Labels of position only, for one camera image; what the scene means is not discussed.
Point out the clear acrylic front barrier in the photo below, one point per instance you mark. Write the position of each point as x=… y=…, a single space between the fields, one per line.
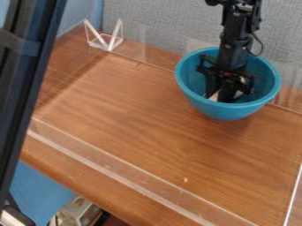
x=171 y=196

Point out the dark blue foreground post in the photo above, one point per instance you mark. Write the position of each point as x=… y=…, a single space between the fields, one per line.
x=27 y=40

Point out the white power strip below table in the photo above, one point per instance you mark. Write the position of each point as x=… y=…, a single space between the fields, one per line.
x=79 y=212

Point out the blue plastic bowl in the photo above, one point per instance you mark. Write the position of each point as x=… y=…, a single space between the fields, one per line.
x=191 y=82

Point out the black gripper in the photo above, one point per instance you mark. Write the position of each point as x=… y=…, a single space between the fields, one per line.
x=227 y=64

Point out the white brown toy mushroom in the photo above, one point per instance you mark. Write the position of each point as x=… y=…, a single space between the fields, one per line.
x=242 y=87

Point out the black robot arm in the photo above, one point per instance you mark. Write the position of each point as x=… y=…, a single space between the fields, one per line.
x=240 y=18

